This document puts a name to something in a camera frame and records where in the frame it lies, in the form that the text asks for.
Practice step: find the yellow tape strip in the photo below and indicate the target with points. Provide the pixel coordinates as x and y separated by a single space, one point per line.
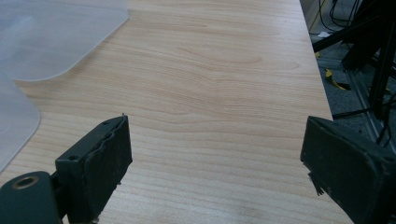
333 81

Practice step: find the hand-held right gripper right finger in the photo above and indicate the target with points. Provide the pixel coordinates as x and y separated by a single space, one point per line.
348 165

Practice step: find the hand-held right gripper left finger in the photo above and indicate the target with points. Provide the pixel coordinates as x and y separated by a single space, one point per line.
93 168

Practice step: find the grey metal floor rail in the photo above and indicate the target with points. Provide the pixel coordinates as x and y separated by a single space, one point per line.
361 93

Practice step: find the translucent plastic mat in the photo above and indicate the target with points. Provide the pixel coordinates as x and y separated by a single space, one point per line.
53 34
15 124

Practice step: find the black metal stand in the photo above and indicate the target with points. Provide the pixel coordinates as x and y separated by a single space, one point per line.
378 46

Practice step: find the white paper scrap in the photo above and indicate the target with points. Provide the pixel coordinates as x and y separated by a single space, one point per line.
324 34

